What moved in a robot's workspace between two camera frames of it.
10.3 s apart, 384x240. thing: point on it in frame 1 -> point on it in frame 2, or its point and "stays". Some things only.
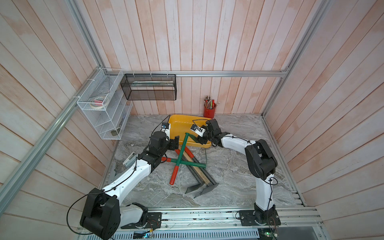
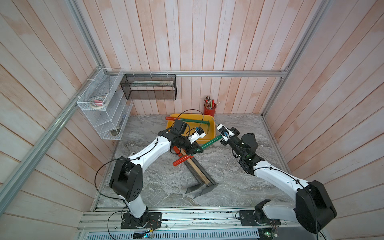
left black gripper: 174,143 -> 193,146
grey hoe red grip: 212,185 stays
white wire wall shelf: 104,103 stays
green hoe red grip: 165,159 -> 200,149
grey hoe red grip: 194,187 stays
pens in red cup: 209,103 stays
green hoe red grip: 175,171 -> 191,120
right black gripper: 201,140 -> 237,133
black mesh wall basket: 150,86 stays
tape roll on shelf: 97,102 stays
